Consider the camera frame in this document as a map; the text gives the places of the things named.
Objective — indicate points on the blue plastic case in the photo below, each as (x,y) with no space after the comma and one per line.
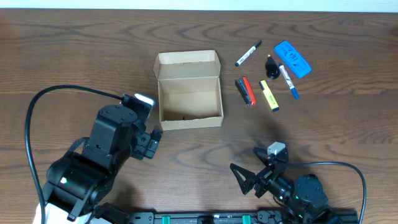
(293,59)

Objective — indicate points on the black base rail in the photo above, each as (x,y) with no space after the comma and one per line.
(262,216)

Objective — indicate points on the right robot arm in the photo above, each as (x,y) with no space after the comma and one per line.
(303,199)

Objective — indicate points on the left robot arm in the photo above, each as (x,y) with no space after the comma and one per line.
(85,174)

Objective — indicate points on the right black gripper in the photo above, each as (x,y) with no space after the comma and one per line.
(261,179)

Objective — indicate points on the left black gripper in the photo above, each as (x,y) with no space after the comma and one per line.
(148,144)

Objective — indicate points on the black capped white marker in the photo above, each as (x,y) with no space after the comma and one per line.
(248,53)

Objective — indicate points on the red and black utility knife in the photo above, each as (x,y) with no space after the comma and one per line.
(246,91)

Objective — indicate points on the black cone glue bottle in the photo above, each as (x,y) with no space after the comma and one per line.
(272,69)

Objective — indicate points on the brown cardboard box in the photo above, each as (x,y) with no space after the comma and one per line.
(189,89)

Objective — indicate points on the yellow highlighter pen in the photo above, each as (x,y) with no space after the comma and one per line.
(269,96)

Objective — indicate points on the blue capped white marker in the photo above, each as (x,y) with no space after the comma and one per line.
(289,81)

